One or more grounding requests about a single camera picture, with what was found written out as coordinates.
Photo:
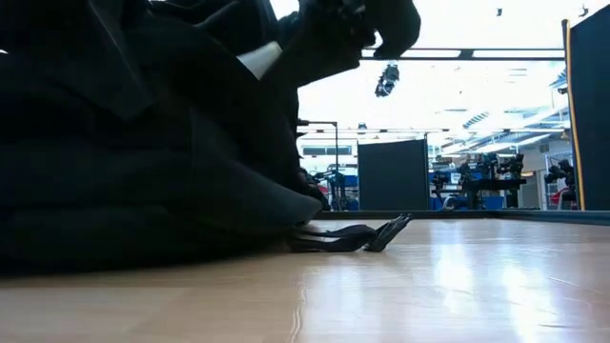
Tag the black backpack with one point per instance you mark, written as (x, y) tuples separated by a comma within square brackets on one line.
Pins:
[(119, 157)]

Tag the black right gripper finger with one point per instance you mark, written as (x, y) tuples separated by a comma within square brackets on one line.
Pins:
[(398, 24), (314, 62)]

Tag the background black robot arms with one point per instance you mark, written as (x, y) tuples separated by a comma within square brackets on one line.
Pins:
[(562, 174)]

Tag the black partition panel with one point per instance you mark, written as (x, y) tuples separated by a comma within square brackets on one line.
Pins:
[(393, 174)]

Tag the background robot workstation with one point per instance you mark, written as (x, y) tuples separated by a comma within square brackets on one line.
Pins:
[(481, 183)]

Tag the black hanging spotlight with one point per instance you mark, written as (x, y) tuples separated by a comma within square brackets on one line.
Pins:
[(387, 81)]

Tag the black curtain panel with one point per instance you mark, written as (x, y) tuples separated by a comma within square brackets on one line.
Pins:
[(593, 109)]

